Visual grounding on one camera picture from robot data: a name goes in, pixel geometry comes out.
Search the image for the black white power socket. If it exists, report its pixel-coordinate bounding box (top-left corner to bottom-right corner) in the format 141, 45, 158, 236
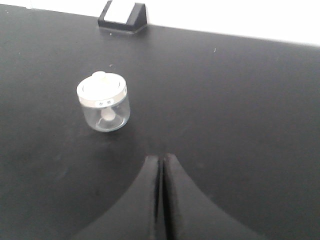
97, 0, 148, 33

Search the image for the glass jar with white lid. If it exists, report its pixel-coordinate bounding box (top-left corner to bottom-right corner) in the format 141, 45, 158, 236
76, 71, 131, 133

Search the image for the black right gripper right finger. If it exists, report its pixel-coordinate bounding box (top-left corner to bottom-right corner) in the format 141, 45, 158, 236
162, 153, 264, 240

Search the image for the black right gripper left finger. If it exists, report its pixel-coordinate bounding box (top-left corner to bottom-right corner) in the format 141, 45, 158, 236
72, 155, 160, 240

